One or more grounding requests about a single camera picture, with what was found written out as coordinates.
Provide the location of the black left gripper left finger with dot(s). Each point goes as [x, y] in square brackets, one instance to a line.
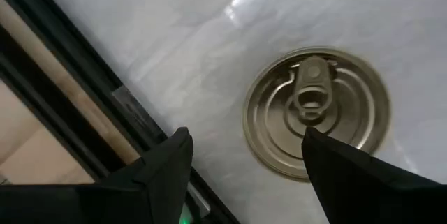
[157, 182]

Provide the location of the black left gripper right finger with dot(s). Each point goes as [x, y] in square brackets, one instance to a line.
[349, 189]

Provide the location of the gold-lid salmon can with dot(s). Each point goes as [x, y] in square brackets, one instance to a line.
[272, 112]

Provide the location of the black metal table frame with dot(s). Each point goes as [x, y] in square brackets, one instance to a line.
[70, 46]

